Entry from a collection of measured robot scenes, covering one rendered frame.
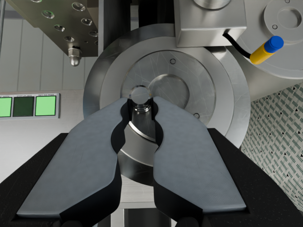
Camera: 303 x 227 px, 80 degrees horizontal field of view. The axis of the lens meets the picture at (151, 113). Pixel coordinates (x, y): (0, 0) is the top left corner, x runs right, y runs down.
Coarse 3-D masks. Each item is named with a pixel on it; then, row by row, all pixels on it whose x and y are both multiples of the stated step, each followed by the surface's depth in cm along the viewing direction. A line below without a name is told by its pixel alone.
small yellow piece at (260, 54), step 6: (228, 36) 14; (276, 36) 10; (234, 42) 13; (270, 42) 10; (276, 42) 10; (282, 42) 10; (240, 48) 13; (258, 48) 12; (264, 48) 11; (270, 48) 11; (276, 48) 10; (246, 54) 13; (252, 54) 12; (258, 54) 12; (264, 54) 11; (270, 54) 11; (252, 60) 12; (258, 60) 12; (264, 60) 12
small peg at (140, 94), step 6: (132, 90) 11; (138, 90) 11; (144, 90) 11; (132, 96) 11; (138, 96) 11; (144, 96) 11; (150, 96) 11; (132, 102) 11; (138, 102) 11; (144, 102) 11; (150, 102) 12; (138, 108) 12; (144, 108) 12; (150, 108) 14
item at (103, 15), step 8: (104, 0) 19; (112, 0) 23; (120, 0) 29; (104, 8) 19; (112, 8) 23; (120, 8) 29; (104, 16) 18; (112, 16) 23; (120, 16) 29; (128, 16) 39; (104, 24) 18; (112, 24) 22; (120, 24) 29; (128, 24) 39; (104, 32) 18; (112, 32) 22; (120, 32) 28; (104, 40) 18; (112, 40) 22; (104, 48) 18
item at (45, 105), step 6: (54, 96) 49; (42, 102) 49; (48, 102) 49; (54, 102) 49; (36, 108) 49; (42, 108) 49; (48, 108) 49; (54, 108) 49; (36, 114) 49; (42, 114) 49; (48, 114) 49; (54, 114) 49
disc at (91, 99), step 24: (168, 24) 17; (120, 48) 17; (216, 48) 17; (96, 72) 16; (240, 72) 16; (96, 96) 16; (240, 96) 16; (240, 120) 16; (240, 144) 16; (120, 168) 15; (144, 168) 15
